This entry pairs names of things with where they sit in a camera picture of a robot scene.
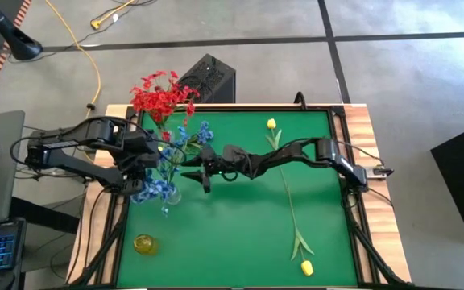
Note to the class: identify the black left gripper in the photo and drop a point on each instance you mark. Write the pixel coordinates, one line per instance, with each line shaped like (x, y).
(143, 149)

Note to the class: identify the large red flower bunch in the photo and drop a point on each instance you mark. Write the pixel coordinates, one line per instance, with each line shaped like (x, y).
(161, 94)

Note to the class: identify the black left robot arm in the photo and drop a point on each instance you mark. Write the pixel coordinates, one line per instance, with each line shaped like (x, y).
(99, 133)

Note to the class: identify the wooden table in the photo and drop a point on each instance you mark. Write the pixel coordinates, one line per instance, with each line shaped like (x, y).
(385, 241)

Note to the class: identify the black stand leg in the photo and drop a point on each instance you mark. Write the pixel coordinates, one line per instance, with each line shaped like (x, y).
(18, 42)

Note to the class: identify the yellow glass vase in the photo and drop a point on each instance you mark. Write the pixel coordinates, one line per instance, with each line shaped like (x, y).
(145, 243)

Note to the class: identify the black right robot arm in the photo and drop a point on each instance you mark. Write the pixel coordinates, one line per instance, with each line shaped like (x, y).
(280, 155)

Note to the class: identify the dark grey desk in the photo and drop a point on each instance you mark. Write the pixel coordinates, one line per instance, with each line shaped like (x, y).
(2, 189)

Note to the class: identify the black aluminium rig frame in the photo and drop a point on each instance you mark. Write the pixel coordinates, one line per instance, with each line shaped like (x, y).
(256, 108)

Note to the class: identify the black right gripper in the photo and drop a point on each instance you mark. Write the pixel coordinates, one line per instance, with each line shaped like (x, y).
(232, 159)

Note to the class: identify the black computer tower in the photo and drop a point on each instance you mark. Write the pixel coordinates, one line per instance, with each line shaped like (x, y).
(210, 78)

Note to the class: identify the clear glass vase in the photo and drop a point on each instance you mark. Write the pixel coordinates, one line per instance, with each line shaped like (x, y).
(174, 197)
(170, 140)

